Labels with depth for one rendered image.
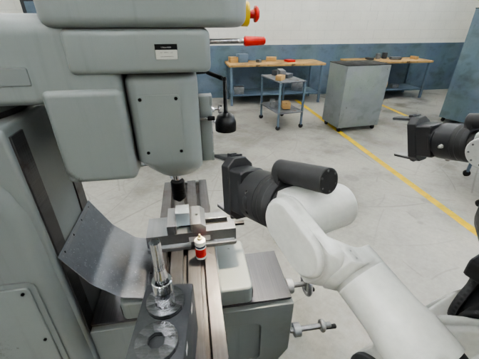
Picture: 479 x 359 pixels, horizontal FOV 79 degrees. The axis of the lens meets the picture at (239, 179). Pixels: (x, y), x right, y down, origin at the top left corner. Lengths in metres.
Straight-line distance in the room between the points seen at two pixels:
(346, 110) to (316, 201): 4.98
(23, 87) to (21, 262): 0.49
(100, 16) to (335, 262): 0.68
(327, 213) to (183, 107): 0.54
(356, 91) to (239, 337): 4.55
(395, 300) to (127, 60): 0.70
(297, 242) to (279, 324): 1.04
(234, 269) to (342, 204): 0.88
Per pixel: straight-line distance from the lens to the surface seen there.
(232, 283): 1.20
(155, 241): 0.64
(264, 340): 1.46
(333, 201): 0.41
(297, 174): 0.39
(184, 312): 0.76
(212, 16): 0.76
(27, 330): 1.25
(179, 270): 1.11
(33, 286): 1.11
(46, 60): 0.85
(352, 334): 2.20
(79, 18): 0.79
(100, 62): 0.80
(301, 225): 0.35
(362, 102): 5.48
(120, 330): 1.31
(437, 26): 9.71
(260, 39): 0.80
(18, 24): 0.86
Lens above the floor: 1.75
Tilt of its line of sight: 29 degrees down
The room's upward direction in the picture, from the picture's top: straight up
